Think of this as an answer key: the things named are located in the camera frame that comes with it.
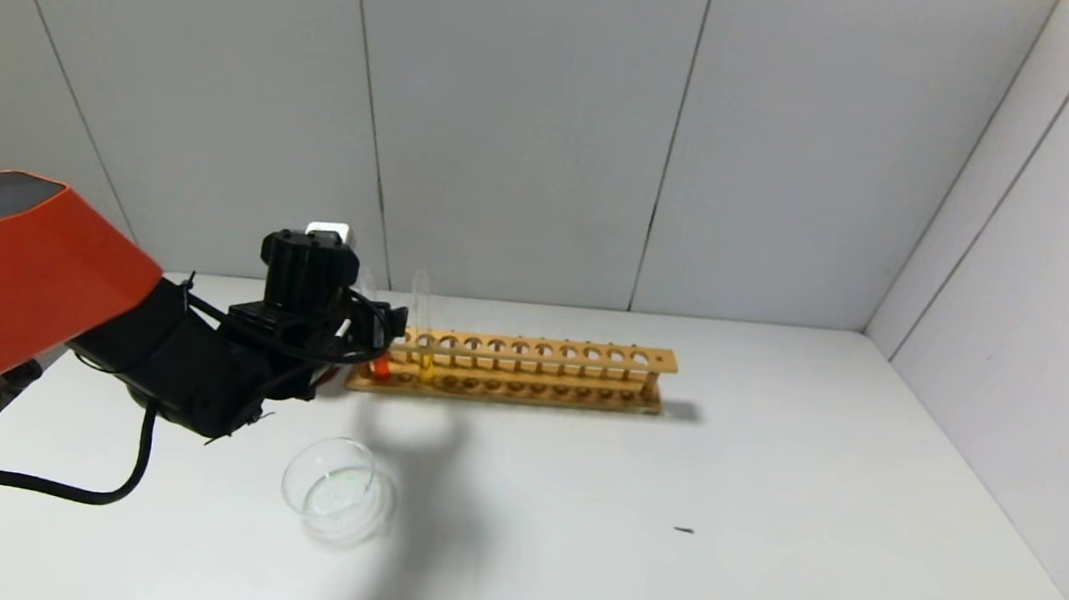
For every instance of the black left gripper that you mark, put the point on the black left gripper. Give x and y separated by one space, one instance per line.
388 323

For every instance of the test tube with yellow pigment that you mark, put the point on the test tube with yellow pigment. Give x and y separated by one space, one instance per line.
427 368

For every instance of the wooden test tube rack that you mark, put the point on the wooden test tube rack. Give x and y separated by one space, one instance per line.
536 371

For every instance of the clear glass bowl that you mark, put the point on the clear glass bowl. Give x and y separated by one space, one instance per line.
336 494

